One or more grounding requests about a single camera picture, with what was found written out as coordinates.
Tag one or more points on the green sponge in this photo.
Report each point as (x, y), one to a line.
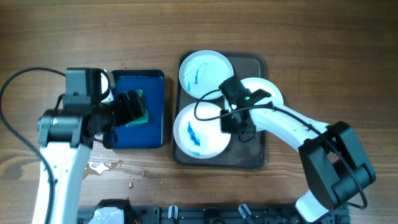
(145, 117)

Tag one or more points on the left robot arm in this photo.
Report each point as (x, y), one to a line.
(66, 138)

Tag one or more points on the water spill on table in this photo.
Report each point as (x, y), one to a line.
(132, 178)

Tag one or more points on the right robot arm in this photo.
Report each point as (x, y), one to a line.
(335, 164)

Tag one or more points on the black tray with blue liquid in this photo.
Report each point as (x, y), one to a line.
(146, 135)

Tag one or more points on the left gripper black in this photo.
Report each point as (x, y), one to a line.
(126, 114)

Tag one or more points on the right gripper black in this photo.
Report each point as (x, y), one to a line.
(226, 127)

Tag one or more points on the small white plate far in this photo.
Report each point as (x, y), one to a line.
(204, 71)

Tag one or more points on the dark brown serving tray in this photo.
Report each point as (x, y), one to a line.
(249, 155)

